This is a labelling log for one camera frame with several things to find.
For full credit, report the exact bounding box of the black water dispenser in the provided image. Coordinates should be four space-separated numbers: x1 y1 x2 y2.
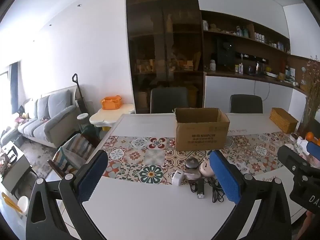
217 37 236 71

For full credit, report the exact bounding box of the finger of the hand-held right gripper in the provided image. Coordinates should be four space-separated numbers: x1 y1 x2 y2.
307 141 320 155
277 144 316 180

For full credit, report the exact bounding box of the black usb stick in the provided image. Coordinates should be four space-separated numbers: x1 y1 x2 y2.
196 179 206 200

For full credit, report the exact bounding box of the dark grey dining chair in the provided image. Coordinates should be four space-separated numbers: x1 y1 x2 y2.
229 94 263 114
150 87 190 114

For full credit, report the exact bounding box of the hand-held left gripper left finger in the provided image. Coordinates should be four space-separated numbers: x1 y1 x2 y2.
26 149 108 240

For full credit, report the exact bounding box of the dark low table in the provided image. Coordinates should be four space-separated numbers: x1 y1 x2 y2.
0 152 38 201

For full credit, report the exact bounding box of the white bowl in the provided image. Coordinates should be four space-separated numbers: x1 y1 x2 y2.
17 195 30 213

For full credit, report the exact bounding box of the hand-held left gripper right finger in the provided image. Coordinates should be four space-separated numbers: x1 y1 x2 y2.
209 150 292 240

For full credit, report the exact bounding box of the white sideboard cabinet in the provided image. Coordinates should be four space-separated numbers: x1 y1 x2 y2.
203 70 308 115

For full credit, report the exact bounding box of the tall dark glass cabinet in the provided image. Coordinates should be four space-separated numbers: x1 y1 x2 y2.
125 0 204 114

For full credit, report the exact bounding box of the cream cloud-shaped side table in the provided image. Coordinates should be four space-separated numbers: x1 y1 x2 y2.
89 104 135 128

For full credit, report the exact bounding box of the pink round case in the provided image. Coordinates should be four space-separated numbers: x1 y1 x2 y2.
200 160 215 178

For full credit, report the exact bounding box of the dried flower bouquet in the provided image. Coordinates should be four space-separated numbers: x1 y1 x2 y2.
303 56 320 111

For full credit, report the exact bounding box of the orange plastic basket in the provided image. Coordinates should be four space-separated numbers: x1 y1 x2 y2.
100 95 123 111

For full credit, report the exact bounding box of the glass vase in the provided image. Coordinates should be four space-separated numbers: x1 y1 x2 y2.
297 102 316 137

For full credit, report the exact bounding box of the woven wicker basket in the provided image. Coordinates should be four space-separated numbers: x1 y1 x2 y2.
269 107 299 134

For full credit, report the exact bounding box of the person's right forearm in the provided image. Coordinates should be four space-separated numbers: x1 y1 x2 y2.
296 211 320 240

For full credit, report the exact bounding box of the blue curtain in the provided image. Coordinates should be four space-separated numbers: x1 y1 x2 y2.
9 62 20 98

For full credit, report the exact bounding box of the black cable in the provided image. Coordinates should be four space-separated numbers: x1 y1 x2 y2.
188 177 225 203

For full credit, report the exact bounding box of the clear jar with white lid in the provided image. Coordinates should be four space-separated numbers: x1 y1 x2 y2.
77 113 90 133

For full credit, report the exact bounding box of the brown cardboard box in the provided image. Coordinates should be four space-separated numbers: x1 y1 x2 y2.
174 107 230 152

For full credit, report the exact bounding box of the striped cushion chair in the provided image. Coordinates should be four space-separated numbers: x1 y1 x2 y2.
47 132 101 178

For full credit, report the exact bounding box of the patterned tile table mat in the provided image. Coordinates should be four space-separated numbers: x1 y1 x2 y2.
101 131 302 185

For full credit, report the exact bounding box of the wooden wall shelf unit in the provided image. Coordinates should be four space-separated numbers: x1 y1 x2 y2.
201 10 292 77

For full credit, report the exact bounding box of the grey round case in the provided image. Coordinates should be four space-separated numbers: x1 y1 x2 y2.
185 158 199 171

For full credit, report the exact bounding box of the white charger plug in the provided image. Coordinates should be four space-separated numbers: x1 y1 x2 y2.
172 170 185 186

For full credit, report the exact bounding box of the grey sofa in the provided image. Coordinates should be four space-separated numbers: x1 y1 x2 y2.
17 89 78 148

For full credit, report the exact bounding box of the black upright vacuum cleaner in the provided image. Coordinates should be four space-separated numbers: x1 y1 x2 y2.
72 73 87 113

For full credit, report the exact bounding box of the silver computer mouse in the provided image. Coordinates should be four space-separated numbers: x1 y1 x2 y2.
186 169 204 181

